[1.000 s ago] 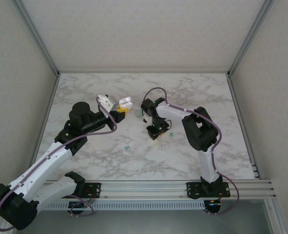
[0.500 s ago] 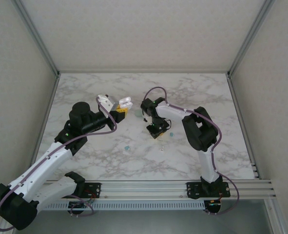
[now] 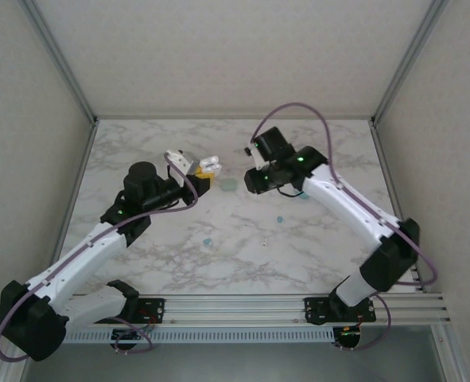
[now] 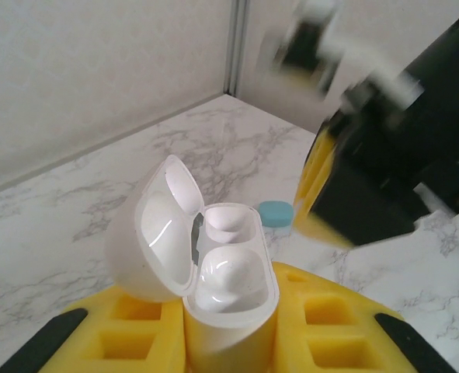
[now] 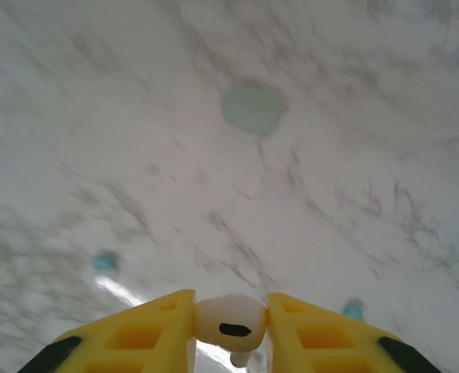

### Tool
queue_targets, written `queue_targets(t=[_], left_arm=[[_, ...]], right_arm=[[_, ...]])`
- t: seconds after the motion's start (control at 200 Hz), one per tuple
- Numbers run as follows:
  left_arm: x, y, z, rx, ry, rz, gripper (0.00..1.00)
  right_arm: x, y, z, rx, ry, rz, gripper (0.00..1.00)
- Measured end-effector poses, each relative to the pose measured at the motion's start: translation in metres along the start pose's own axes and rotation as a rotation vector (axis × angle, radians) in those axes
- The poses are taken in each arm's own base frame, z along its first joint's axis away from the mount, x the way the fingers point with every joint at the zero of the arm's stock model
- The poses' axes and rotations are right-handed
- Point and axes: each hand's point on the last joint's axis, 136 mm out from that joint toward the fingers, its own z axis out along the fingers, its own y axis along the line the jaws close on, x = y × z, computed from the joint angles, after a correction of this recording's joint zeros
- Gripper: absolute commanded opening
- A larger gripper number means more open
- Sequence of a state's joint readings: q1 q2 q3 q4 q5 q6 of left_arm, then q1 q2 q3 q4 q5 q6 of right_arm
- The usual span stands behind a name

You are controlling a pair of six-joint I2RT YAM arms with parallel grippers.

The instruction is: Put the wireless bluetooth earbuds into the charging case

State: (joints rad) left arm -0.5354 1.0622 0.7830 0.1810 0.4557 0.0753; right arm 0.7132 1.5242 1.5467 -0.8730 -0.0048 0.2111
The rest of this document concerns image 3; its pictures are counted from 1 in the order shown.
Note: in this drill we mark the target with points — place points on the white earbud charging case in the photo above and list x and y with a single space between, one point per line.
210 163

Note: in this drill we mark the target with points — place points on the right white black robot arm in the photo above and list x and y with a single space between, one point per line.
338 195

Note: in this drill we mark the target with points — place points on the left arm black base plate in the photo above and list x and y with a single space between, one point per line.
151 308

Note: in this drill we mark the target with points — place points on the aluminium mounting rail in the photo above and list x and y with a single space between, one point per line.
234 306

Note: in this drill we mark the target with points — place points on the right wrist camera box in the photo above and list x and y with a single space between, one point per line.
257 159

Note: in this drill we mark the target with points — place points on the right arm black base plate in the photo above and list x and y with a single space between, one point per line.
318 308

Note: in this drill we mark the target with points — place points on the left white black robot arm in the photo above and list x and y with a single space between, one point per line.
79 258

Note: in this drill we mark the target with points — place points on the aluminium table edge rail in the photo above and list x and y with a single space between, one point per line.
74 199
381 155

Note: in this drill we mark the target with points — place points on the blue earbud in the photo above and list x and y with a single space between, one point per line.
207 241
280 219

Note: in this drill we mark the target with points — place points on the blue earbud charging case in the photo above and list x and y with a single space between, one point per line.
304 196

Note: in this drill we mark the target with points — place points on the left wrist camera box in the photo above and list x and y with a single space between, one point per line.
183 159

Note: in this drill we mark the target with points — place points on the aluminium frame post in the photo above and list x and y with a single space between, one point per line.
409 59
61 59

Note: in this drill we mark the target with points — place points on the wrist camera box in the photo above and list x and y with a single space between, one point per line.
257 159
183 159

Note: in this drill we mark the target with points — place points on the mint green earbud charging case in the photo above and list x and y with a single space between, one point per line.
228 185

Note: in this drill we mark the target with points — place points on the aluminium table rear rail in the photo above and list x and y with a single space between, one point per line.
179 118

